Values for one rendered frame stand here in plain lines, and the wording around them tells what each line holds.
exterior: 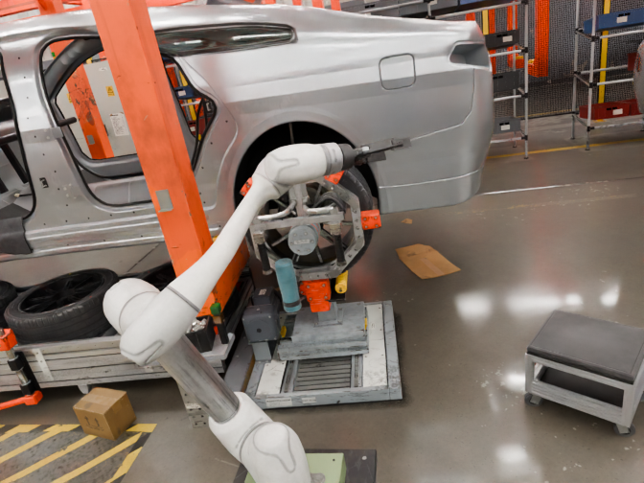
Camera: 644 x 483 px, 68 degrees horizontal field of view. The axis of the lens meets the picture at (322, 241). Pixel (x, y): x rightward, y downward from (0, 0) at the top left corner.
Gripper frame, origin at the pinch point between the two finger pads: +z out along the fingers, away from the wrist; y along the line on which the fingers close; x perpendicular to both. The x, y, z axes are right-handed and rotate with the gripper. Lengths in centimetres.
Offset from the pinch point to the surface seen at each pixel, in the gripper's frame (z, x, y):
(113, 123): -16, 209, -565
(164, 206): -53, 11, -101
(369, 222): 32, -18, -73
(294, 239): -4, -17, -80
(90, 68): -31, 276, -542
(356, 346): 29, -80, -110
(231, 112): -7, 55, -114
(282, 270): -9, -30, -93
